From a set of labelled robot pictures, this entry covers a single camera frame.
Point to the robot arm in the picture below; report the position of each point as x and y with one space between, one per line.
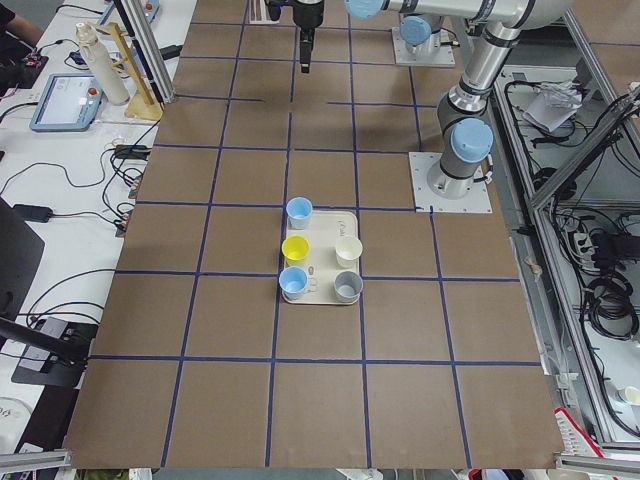
467 138
418 40

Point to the cream white plastic cup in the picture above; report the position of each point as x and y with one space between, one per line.
348 250

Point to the yellow plastic cup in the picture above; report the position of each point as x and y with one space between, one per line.
295 250

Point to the teach pendant tablet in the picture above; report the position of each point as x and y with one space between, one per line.
69 103

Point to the wooden stand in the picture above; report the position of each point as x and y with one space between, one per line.
143 104

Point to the aluminium frame post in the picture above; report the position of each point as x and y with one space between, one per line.
140 32

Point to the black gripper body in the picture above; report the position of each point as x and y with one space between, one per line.
308 14

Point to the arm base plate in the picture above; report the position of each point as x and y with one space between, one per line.
435 192
429 54

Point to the black power adapter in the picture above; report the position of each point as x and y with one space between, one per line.
33 213

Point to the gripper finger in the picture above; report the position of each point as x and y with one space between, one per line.
306 45

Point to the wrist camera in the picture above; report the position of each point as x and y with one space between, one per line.
274 9

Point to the crumpled white paper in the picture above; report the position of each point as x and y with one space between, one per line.
555 104

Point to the grey plastic cup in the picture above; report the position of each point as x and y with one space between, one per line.
348 287

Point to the beige water bottle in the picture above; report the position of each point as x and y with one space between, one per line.
98 60

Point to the light blue cup far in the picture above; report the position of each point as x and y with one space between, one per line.
293 282

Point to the cream rabbit tray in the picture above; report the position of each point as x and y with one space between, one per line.
321 266

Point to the light blue cup near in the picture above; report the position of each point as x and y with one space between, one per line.
299 212

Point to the black monitor stand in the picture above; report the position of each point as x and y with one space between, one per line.
56 351

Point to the light blue cup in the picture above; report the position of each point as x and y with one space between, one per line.
299 212
293 282

